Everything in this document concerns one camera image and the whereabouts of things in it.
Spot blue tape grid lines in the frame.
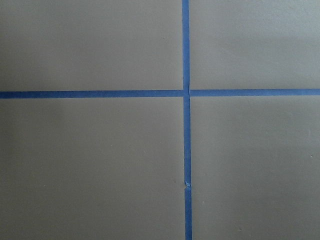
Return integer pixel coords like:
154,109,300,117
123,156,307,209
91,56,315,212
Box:
0,0,320,240

